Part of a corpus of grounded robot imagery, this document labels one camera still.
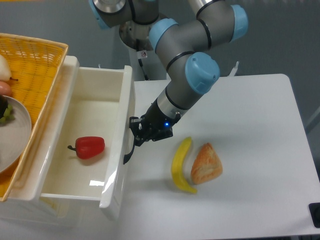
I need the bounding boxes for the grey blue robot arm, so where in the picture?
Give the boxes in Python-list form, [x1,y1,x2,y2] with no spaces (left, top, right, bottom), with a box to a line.
[89,0,249,146]

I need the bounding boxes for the brown bread pastry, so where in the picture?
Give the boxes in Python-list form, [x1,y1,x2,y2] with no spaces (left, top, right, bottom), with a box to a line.
[190,143,223,185]

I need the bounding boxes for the yellow banana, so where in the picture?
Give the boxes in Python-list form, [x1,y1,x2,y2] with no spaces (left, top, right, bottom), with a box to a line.
[171,137,197,194]

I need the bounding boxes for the white pear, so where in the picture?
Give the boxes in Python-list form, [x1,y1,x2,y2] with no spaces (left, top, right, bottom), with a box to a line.
[0,55,18,82]

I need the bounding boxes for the white table mounting bracket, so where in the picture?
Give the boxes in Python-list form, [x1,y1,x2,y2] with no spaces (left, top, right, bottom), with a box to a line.
[228,61,240,77]

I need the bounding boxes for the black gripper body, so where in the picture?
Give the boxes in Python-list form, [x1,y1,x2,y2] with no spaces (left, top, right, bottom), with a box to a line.
[141,100,181,142]

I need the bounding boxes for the red bell pepper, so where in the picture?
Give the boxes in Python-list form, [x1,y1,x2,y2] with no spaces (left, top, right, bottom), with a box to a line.
[67,136,106,160]

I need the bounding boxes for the green grapes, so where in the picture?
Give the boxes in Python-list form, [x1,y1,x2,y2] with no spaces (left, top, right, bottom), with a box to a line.
[0,104,15,125]

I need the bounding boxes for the yellow woven basket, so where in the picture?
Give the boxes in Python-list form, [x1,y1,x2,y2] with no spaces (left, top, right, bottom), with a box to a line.
[0,33,69,202]

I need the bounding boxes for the black top drawer handle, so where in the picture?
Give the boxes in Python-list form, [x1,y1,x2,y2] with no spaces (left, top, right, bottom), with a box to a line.
[123,132,136,165]

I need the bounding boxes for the white top drawer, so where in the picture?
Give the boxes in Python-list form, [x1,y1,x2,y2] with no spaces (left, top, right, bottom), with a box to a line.
[40,66,136,220]

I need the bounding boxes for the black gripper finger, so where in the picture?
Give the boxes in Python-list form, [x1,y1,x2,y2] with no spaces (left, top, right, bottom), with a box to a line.
[129,116,144,138]
[134,129,153,147]

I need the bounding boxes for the black corner device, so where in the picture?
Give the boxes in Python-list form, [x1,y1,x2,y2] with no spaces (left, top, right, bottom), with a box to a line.
[308,202,320,229]

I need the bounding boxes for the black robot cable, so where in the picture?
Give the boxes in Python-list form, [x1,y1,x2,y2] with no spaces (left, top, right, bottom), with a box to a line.
[135,38,150,81]

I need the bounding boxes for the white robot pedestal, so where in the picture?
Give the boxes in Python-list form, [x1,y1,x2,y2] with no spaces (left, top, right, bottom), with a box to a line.
[118,17,168,81]

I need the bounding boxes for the grey plate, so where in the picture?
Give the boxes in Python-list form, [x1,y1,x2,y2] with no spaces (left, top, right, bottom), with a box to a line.
[0,96,32,172]

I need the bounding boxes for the pink peach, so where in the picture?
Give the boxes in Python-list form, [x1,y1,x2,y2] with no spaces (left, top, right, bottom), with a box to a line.
[0,81,13,97]

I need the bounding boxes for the white drawer cabinet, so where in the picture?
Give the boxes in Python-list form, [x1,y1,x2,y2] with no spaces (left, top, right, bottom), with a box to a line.
[0,56,80,224]

